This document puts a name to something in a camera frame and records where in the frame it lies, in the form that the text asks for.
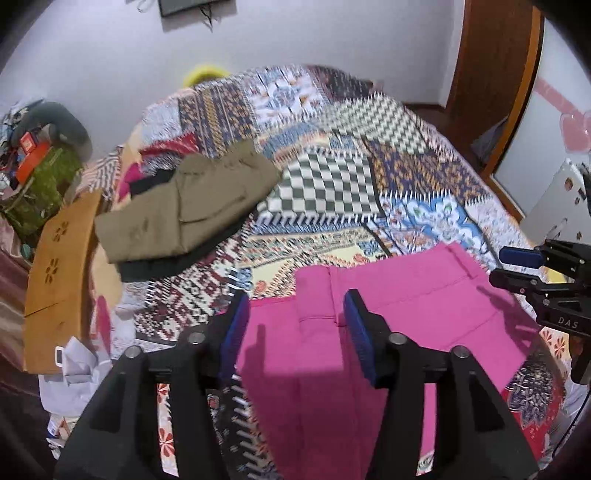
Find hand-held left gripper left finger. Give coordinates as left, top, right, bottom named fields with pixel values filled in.
left=53, top=291, right=252, bottom=480

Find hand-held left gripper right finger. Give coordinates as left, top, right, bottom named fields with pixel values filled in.
left=344, top=288, right=541, bottom=480

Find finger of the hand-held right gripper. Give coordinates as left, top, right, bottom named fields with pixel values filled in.
left=499, top=246, right=548, bottom=271
left=489, top=269, right=561, bottom=298

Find pink pants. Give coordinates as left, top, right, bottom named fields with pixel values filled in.
left=233, top=242, right=541, bottom=480

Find black pants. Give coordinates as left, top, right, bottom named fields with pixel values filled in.
left=117, top=168, right=259, bottom=282

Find olive pants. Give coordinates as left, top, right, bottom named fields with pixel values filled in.
left=95, top=141, right=282, bottom=266

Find white appliance with stickers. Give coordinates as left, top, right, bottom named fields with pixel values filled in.
left=519, top=159, right=591, bottom=250

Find patchwork printed blanket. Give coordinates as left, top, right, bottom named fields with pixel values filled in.
left=90, top=65, right=566, bottom=480

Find white cloth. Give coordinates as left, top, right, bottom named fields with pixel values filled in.
left=39, top=337, right=112, bottom=416

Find brown board with flower cutouts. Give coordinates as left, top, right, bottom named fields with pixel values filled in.
left=23, top=189, right=105, bottom=374

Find red cloth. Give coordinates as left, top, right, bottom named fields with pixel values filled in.
left=115, top=161, right=141, bottom=201

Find green patterned bag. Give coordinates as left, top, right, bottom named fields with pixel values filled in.
left=0, top=148, right=84, bottom=241

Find orange box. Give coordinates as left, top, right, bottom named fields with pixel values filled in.
left=16, top=131, right=51, bottom=183

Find grey plush pillow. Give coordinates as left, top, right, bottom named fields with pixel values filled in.
left=21, top=99, right=93, bottom=158

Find pile of crumpled clothes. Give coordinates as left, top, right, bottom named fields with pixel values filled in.
left=0, top=104, right=28, bottom=185

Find pink heart wall sticker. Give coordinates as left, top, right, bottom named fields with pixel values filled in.
left=536, top=76, right=591, bottom=155

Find wooden door frame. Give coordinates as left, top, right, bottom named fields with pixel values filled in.
left=445, top=0, right=546, bottom=222

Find yellow ring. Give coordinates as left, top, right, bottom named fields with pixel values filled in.
left=182, top=65, right=229, bottom=88

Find small black wall monitor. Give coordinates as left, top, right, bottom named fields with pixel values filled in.
left=159, top=0, right=236, bottom=17

